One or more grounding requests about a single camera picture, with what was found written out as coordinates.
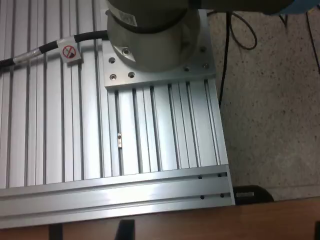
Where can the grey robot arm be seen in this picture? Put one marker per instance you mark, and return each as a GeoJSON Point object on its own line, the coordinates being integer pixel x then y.
{"type": "Point", "coordinates": [150, 37]}

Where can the white warning tag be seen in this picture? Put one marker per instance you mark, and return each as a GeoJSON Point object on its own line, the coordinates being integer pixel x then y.
{"type": "Point", "coordinates": [70, 53]}

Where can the small silver slot nut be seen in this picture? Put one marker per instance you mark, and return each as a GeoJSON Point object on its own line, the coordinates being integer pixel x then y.
{"type": "Point", "coordinates": [120, 140]}

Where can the black vertical post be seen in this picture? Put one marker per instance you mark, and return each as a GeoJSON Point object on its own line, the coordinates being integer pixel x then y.
{"type": "Point", "coordinates": [55, 232]}

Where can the aluminium mounting plate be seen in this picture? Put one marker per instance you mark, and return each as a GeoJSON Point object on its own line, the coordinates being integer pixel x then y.
{"type": "Point", "coordinates": [155, 80]}

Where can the black box under table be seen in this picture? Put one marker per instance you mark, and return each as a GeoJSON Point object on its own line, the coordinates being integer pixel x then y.
{"type": "Point", "coordinates": [252, 193]}

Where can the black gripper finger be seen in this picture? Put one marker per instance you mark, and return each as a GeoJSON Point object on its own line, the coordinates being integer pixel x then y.
{"type": "Point", "coordinates": [317, 231]}
{"type": "Point", "coordinates": [126, 230]}

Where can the aluminium extrusion frame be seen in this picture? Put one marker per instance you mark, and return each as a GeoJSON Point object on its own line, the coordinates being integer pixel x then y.
{"type": "Point", "coordinates": [100, 195]}

